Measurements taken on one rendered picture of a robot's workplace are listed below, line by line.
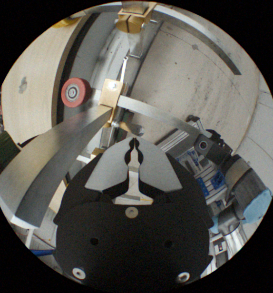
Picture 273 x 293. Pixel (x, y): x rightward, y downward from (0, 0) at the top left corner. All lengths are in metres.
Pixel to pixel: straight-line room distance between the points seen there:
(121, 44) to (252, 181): 0.68
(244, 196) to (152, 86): 1.13
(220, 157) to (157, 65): 1.10
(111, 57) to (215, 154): 0.58
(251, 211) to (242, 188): 0.06
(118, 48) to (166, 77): 0.76
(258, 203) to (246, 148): 2.52
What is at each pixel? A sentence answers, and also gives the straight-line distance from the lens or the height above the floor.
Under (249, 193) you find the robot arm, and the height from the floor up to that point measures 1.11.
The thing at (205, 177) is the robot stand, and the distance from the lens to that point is 0.82.
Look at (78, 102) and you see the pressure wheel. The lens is 0.25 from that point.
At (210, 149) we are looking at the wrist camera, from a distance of 0.26.
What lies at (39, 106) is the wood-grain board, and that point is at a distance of 0.39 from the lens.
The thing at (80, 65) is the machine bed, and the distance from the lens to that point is 0.46.
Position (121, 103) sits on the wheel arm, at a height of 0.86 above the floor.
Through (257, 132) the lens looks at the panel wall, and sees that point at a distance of 2.80.
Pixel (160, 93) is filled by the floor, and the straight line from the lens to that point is 1.15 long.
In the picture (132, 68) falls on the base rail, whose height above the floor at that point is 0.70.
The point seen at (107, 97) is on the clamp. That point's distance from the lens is 0.26.
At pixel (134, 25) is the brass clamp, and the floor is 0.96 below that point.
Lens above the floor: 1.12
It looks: 58 degrees down
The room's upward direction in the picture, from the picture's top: 179 degrees counter-clockwise
